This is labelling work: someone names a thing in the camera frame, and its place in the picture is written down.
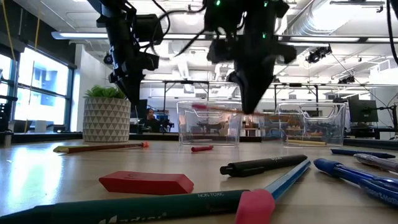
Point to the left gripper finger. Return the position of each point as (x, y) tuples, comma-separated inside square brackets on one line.
[(128, 88), (137, 87)]

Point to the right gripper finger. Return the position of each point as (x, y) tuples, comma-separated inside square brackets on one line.
[(244, 90), (258, 88)]

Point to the brown pencil with orange eraser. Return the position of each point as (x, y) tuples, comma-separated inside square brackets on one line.
[(109, 147)]

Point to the black pen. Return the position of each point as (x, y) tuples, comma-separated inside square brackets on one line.
[(264, 165)]

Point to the blue pencil with pink eraser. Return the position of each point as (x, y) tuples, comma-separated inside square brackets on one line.
[(289, 179)]

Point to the red eraser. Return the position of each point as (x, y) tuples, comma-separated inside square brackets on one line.
[(146, 183)]

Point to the bright blue pen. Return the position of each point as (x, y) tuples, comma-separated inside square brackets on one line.
[(342, 172)]

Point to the dark green marker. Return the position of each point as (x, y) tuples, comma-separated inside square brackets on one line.
[(140, 207)]

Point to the dark blue pen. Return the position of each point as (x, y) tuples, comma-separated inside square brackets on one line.
[(360, 152)]

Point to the purple pen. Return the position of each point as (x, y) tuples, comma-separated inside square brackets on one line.
[(379, 162)]

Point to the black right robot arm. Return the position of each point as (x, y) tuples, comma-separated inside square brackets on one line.
[(248, 12)]

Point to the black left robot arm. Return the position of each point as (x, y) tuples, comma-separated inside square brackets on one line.
[(109, 7)]

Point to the black track spotlight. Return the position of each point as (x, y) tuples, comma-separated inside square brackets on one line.
[(346, 80), (108, 58), (317, 54)]

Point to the black computer monitor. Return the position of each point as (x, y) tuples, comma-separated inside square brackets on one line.
[(141, 109), (363, 110)]

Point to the person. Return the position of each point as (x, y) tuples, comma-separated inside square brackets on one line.
[(150, 121)]

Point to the long linear ceiling light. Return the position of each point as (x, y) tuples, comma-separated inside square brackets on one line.
[(87, 35)]

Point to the succulent in patterned white pot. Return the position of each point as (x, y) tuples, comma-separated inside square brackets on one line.
[(105, 121)]

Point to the clear plastic bin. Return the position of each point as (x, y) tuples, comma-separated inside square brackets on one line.
[(186, 137), (335, 133)]

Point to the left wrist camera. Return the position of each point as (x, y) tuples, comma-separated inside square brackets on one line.
[(150, 29)]

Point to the black workstation frame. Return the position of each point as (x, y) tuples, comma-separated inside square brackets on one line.
[(295, 84), (186, 82)]

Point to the silver ventilation duct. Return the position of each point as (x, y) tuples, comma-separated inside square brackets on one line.
[(323, 15)]

